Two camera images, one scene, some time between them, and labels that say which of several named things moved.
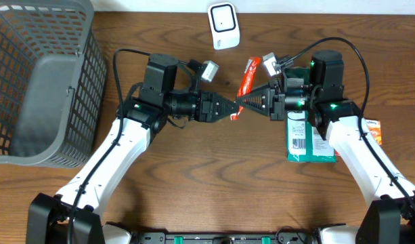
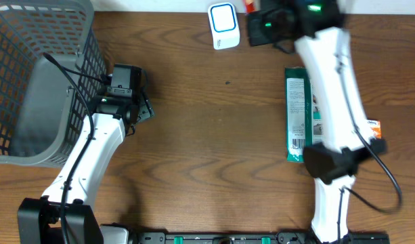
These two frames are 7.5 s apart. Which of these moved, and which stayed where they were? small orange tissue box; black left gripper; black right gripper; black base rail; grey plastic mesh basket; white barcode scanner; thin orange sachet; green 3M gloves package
Moved: thin orange sachet; black left gripper; black right gripper
Stayed: black base rail; grey plastic mesh basket; green 3M gloves package; small orange tissue box; white barcode scanner
